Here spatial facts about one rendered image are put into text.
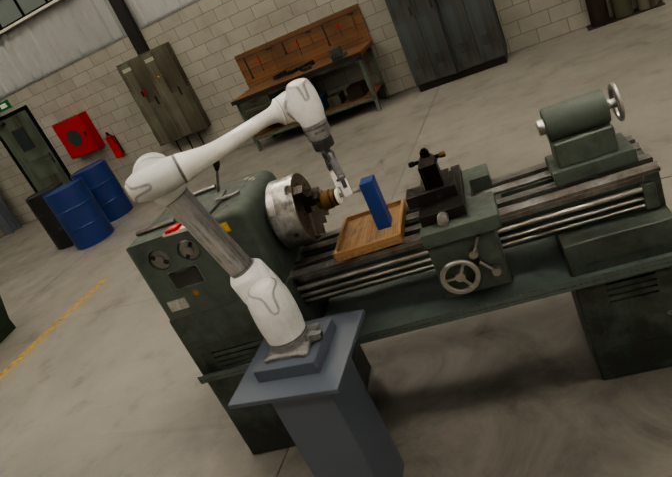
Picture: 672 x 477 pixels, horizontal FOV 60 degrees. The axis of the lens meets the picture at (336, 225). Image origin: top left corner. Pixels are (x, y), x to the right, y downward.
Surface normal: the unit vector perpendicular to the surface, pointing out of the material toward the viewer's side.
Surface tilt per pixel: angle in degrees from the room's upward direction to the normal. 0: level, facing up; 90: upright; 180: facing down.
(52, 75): 90
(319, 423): 90
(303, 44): 90
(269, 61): 90
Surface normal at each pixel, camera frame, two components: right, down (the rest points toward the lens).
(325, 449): -0.24, 0.48
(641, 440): -0.39, -0.85
